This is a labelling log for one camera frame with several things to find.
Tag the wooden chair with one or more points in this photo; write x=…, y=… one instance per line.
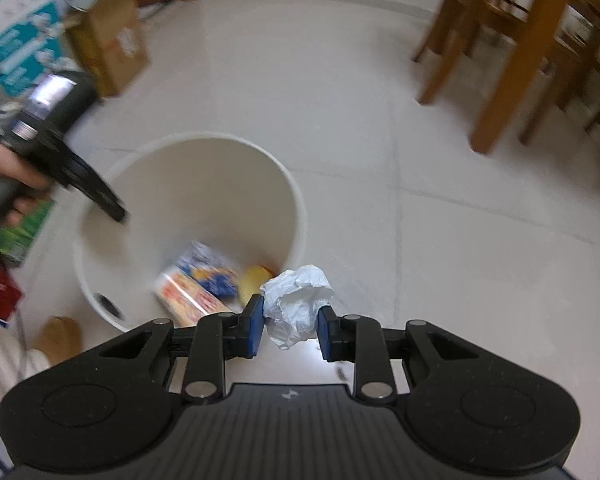
x=455, y=31

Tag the green printed box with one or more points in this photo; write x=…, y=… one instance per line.
x=17, y=241

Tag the brown cardboard box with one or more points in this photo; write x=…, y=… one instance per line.
x=108, y=42

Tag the white paper ball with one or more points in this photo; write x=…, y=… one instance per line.
x=291, y=302

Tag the white round trash bin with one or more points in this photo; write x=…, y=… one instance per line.
x=223, y=191

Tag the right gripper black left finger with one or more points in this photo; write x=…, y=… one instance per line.
x=155, y=346

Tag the yellow round lid cup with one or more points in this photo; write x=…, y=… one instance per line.
x=250, y=281

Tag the orange yellow milk tea cup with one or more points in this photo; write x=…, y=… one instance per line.
x=184, y=299

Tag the blue milk carton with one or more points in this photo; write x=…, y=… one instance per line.
x=210, y=270

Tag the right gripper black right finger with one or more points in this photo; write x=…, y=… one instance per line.
x=422, y=348

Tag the teal and white carton box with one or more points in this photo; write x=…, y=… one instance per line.
x=32, y=45

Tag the person's left hand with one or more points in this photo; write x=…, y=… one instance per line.
x=14, y=167

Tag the tan slipper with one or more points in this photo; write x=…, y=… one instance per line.
x=60, y=339

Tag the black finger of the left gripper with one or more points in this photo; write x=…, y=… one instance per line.
x=75, y=172

